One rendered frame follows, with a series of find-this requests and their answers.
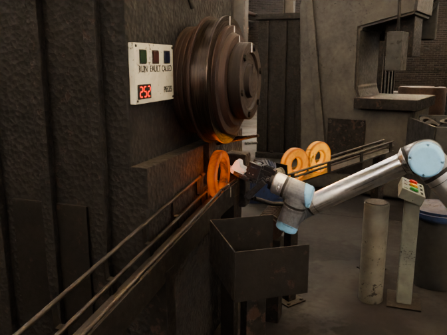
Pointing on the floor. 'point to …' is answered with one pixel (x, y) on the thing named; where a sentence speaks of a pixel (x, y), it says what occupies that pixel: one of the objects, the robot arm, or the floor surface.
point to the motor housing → (273, 314)
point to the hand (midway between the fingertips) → (227, 168)
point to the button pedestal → (407, 250)
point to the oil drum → (428, 94)
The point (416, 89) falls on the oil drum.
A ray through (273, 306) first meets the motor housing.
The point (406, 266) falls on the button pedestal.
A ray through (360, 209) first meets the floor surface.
